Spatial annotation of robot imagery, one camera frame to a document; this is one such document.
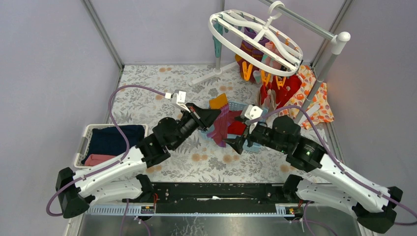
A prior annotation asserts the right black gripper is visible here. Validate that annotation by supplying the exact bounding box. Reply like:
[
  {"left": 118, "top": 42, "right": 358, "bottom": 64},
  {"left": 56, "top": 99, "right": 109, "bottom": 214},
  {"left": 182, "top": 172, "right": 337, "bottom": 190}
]
[{"left": 222, "top": 122, "right": 288, "bottom": 154}]

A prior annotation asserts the red santa sock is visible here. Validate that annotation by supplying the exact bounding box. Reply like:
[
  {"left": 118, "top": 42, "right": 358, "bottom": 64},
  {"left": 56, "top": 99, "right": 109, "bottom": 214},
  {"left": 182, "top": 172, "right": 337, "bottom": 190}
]
[{"left": 227, "top": 119, "right": 246, "bottom": 136}]

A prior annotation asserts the purple patchwork sock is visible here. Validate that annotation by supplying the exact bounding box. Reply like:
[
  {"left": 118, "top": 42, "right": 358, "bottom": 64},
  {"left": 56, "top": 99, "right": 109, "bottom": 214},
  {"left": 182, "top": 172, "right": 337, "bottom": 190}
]
[{"left": 207, "top": 93, "right": 242, "bottom": 148}]

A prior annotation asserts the red beige sock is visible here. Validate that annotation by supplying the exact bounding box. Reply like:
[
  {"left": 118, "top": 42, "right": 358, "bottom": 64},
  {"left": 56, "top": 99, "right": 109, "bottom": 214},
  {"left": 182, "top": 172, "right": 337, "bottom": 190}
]
[
  {"left": 265, "top": 89, "right": 277, "bottom": 111},
  {"left": 258, "top": 84, "right": 268, "bottom": 106}
]

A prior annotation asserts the white clip hanger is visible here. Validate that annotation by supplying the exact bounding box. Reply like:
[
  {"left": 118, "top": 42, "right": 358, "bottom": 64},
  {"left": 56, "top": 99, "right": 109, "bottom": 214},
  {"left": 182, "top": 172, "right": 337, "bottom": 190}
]
[{"left": 208, "top": 1, "right": 303, "bottom": 77}]

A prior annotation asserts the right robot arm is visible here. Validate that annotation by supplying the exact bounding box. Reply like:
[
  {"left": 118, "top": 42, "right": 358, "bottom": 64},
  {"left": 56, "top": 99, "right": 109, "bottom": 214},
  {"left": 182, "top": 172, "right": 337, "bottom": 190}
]
[{"left": 224, "top": 116, "right": 403, "bottom": 234}]

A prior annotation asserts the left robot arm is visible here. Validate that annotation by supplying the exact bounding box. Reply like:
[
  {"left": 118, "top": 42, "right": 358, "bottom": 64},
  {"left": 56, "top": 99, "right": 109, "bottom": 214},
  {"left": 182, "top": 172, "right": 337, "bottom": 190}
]
[{"left": 53, "top": 103, "right": 221, "bottom": 219}]

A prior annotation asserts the floral table mat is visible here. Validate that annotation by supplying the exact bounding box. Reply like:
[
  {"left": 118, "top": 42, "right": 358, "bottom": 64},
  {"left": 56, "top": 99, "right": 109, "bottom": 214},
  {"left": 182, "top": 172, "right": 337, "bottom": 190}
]
[{"left": 112, "top": 65, "right": 324, "bottom": 183}]

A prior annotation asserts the blue plastic basket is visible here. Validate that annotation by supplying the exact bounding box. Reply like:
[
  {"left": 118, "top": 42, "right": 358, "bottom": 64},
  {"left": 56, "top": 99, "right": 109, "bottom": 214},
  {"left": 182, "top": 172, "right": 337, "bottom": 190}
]
[{"left": 200, "top": 101, "right": 261, "bottom": 152}]

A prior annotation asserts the purple patterned sock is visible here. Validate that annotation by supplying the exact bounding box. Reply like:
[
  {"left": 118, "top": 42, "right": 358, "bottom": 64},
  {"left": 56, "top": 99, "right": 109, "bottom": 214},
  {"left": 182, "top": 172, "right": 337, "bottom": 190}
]
[{"left": 235, "top": 27, "right": 264, "bottom": 83}]

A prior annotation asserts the orange floral cloth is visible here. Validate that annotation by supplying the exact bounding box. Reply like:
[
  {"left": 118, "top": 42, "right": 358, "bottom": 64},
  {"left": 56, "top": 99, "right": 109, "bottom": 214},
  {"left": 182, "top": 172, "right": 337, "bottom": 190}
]
[{"left": 284, "top": 65, "right": 334, "bottom": 125}]

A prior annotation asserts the navy folded cloth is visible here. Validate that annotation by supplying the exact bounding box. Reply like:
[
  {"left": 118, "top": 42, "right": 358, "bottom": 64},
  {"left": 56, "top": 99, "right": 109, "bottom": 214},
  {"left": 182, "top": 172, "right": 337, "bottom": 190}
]
[{"left": 81, "top": 124, "right": 146, "bottom": 165}]

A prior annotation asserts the pink folded cloth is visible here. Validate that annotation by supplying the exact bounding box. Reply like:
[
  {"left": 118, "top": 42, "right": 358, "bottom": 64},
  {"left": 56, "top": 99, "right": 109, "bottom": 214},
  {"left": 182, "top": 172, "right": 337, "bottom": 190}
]
[{"left": 84, "top": 154, "right": 115, "bottom": 166}]

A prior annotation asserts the white plastic basket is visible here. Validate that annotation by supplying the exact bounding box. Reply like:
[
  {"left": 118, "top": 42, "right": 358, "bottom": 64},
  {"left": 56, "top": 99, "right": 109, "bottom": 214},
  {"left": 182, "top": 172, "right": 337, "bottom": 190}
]
[{"left": 74, "top": 123, "right": 149, "bottom": 168}]

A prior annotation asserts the metal drying rack stand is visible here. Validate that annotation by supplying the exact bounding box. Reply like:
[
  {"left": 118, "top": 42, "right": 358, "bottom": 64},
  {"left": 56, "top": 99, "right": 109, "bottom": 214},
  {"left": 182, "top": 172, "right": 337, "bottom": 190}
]
[{"left": 188, "top": 0, "right": 352, "bottom": 126}]

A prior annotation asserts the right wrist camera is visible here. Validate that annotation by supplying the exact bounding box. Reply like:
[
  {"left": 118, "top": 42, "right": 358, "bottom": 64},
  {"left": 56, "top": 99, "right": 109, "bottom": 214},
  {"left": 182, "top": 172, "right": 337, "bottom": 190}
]
[{"left": 240, "top": 105, "right": 263, "bottom": 125}]

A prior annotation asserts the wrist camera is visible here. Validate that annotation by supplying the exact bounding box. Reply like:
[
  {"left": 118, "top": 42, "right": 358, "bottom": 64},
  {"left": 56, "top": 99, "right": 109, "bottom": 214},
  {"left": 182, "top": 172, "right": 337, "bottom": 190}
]
[
  {"left": 164, "top": 89, "right": 190, "bottom": 113},
  {"left": 240, "top": 105, "right": 263, "bottom": 125}
]

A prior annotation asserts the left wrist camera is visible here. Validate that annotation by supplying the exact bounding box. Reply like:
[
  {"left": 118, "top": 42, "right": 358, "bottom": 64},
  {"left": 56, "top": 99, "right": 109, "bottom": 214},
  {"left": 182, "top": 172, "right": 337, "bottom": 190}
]
[{"left": 164, "top": 89, "right": 190, "bottom": 113}]

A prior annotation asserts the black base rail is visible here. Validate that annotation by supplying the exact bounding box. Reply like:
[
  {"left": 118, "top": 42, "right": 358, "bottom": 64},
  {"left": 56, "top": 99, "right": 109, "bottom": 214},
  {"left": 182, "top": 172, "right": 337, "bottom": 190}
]
[{"left": 129, "top": 182, "right": 304, "bottom": 214}]

